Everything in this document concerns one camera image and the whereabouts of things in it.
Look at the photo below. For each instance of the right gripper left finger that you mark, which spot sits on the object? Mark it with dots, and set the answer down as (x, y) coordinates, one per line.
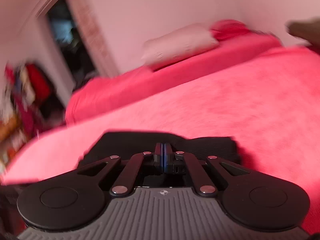
(73, 199)

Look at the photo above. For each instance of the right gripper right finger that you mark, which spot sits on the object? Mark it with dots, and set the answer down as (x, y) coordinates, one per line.
(251, 198)

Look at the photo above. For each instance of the black knit pants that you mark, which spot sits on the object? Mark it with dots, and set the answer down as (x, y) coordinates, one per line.
(126, 144)

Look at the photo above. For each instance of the hanging clothes on rack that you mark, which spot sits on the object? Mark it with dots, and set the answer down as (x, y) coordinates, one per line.
(29, 107)

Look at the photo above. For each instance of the red bed sheet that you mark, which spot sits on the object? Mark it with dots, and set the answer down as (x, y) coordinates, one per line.
(101, 95)

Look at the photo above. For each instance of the pink plush bed blanket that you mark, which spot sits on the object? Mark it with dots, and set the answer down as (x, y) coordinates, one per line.
(269, 105)

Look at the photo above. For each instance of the red folded cloth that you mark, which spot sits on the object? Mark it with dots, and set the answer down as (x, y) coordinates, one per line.
(227, 29)

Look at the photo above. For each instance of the pale pink pillow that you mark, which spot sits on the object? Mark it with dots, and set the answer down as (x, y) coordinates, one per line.
(178, 45)

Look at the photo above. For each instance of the pink patterned curtain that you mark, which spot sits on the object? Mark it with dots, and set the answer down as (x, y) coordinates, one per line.
(92, 37)

